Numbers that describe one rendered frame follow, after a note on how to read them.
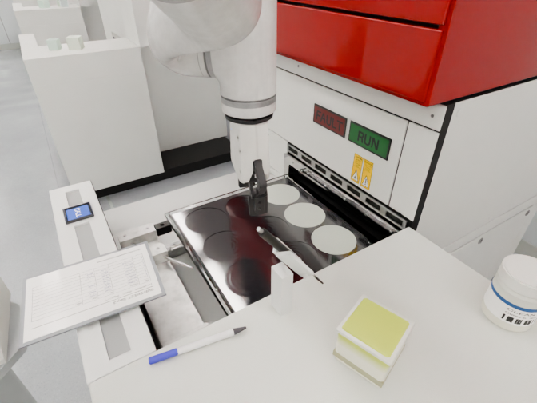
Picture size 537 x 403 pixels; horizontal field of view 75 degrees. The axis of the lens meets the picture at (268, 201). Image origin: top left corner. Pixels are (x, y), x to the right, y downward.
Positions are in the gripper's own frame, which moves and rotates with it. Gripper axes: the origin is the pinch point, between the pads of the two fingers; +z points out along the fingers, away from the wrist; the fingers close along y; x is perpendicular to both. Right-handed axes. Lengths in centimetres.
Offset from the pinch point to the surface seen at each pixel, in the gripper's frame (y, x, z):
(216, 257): -3.7, -7.5, 17.0
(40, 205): -183, -112, 106
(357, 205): -8.3, 27.2, 13.3
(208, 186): -45, -5, 25
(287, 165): -36.5, 18.7, 16.4
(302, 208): -15.6, 16.1, 17.0
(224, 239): -9.1, -4.9, 17.0
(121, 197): -177, -59, 106
